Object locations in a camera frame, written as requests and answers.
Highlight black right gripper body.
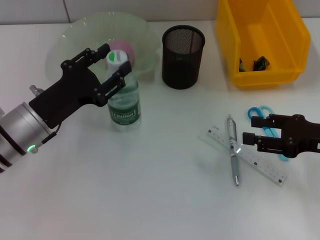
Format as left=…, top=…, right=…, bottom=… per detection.
left=279, top=114, right=320, bottom=159

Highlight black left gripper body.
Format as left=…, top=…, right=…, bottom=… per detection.
left=28, top=58, right=106, bottom=130

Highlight blue scissors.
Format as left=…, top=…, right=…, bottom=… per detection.
left=247, top=106, right=291, bottom=162

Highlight pink peach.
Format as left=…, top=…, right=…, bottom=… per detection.
left=109, top=39, right=136, bottom=68

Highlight transparent plastic ruler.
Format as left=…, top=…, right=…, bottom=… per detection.
left=206, top=124, right=288, bottom=187

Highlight silver ballpoint pen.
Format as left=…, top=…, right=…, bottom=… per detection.
left=226, top=114, right=242, bottom=187

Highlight clear green-label water bottle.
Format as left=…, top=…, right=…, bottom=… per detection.
left=106, top=49, right=142, bottom=132

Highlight green glass fruit bowl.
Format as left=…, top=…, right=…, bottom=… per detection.
left=46, top=11, right=162, bottom=88

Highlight black mesh pen holder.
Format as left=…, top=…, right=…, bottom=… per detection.
left=161, top=24, right=206, bottom=90

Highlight yellow plastic bin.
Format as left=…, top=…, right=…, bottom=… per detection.
left=216, top=0, right=312, bottom=88

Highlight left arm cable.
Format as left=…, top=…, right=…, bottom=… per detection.
left=41, top=122, right=62, bottom=145

